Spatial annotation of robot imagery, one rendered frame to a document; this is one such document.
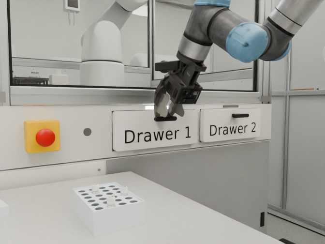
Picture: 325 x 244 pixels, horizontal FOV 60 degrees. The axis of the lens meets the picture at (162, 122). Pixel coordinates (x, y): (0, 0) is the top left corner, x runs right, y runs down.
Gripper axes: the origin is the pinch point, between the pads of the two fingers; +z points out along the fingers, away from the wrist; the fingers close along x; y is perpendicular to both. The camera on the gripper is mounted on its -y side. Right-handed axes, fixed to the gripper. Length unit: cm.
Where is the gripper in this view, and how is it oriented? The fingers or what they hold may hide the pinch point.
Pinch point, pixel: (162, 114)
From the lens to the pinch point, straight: 82.6
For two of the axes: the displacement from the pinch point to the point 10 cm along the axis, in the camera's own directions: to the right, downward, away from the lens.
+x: 8.4, -0.4, 5.4
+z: -3.1, 7.8, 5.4
